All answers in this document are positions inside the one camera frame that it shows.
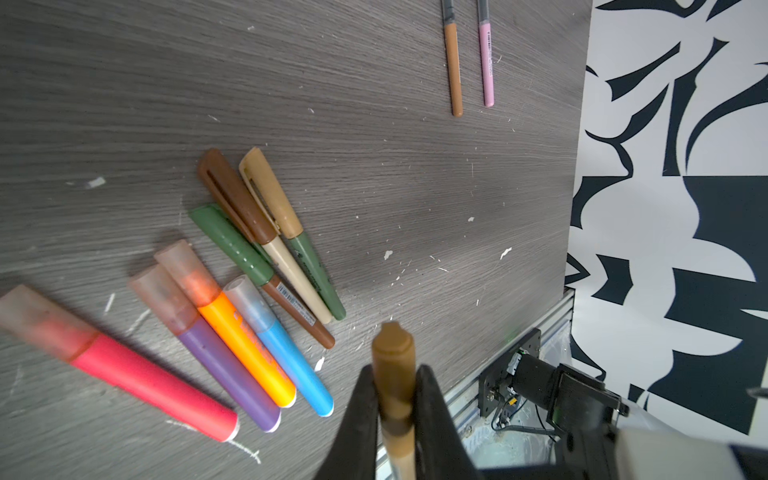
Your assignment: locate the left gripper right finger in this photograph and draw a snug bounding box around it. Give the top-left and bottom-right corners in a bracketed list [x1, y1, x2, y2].
[413, 365, 483, 479]

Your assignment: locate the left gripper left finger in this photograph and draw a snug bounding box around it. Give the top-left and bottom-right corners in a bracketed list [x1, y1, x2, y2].
[314, 365, 379, 480]

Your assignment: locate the tan pen ochre cap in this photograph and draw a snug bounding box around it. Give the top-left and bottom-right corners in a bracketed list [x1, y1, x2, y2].
[372, 321, 416, 479]

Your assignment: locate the pink pen purple cap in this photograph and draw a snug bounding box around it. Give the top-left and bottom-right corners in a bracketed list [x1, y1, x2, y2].
[477, 0, 495, 108]

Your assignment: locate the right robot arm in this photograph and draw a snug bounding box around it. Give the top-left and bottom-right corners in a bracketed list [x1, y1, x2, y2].
[512, 354, 767, 479]

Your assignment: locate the brown pen green cap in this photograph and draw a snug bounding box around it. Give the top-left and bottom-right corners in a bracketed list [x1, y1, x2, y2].
[188, 204, 335, 349]

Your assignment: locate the cream pen brown cap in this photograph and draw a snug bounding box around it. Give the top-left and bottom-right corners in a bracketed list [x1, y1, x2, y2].
[197, 148, 334, 325]

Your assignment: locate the green pen tan cap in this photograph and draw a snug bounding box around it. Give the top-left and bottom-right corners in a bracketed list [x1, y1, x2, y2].
[238, 147, 347, 324]

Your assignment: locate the blue marker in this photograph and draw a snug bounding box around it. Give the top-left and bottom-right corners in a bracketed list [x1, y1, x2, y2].
[223, 275, 335, 417]

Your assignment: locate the orange marker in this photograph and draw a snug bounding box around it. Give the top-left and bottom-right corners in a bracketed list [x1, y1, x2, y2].
[154, 239, 297, 408]

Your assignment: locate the purple marker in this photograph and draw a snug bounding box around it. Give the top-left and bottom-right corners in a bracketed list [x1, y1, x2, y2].
[129, 265, 281, 433]

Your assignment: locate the red marker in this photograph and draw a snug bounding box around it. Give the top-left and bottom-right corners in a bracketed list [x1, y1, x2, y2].
[1, 285, 240, 442]

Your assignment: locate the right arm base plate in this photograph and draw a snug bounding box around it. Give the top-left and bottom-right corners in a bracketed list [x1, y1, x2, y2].
[477, 328, 541, 418]

